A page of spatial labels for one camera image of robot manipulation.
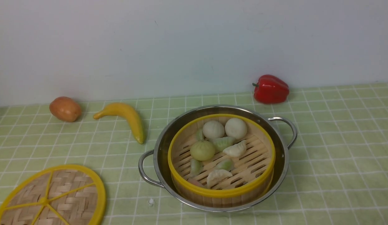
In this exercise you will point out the small green dumpling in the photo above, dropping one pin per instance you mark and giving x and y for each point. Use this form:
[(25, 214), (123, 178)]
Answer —
[(226, 164)]

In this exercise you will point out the red bell pepper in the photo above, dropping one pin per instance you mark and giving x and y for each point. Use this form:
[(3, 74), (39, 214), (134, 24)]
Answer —
[(270, 90)]

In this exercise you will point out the yellow banana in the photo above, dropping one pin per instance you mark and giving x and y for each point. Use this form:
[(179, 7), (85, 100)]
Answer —
[(129, 114)]

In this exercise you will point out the woven bamboo steamer lid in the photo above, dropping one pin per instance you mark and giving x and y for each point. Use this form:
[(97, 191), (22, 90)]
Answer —
[(59, 195)]

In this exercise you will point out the white crescent dumpling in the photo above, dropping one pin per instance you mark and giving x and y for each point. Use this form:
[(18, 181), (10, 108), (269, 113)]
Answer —
[(217, 176), (236, 150)]

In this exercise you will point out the white round bun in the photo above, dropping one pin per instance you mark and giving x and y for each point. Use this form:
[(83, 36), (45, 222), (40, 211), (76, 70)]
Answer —
[(236, 128), (213, 130)]

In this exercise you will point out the yellow-green round bun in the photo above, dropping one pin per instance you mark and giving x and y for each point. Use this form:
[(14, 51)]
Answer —
[(202, 150)]

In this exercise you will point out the green checkered table mat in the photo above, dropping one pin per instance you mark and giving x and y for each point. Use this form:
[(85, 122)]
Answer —
[(338, 172)]

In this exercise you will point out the bamboo steamer basket yellow rim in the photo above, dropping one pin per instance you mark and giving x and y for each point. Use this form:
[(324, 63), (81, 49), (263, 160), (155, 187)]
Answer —
[(252, 173)]

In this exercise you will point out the brown potato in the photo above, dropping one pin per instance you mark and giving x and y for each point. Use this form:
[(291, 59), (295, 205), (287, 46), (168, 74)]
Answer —
[(65, 109)]

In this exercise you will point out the green crescent dumpling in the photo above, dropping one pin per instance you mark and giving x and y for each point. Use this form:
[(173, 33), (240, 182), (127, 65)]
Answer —
[(222, 143)]

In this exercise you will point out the stainless steel pot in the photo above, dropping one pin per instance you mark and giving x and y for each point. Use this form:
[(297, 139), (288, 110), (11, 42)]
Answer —
[(154, 169)]

